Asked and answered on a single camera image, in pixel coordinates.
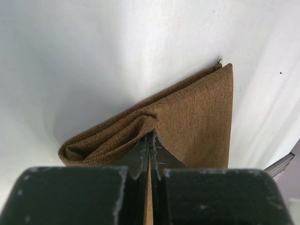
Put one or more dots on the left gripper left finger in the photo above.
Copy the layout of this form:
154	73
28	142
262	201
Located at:
92	195

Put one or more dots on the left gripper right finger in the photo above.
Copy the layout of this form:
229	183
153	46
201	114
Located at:
186	196

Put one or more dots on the brown cloth napkin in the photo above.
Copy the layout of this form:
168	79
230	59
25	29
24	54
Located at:
192	119

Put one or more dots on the right aluminium frame post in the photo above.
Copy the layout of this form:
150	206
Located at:
277	168

